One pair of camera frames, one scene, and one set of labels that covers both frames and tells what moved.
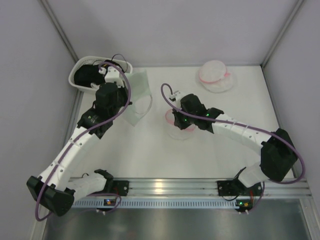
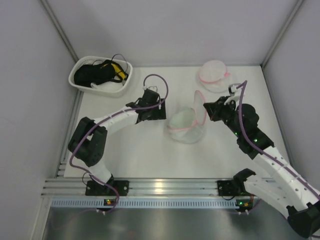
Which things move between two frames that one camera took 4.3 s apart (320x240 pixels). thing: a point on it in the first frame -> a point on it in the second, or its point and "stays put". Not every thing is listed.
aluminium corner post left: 59,28 stays put
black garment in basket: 86,75 stays put
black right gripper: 179,122 -> 214,111
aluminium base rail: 141,188 stays put
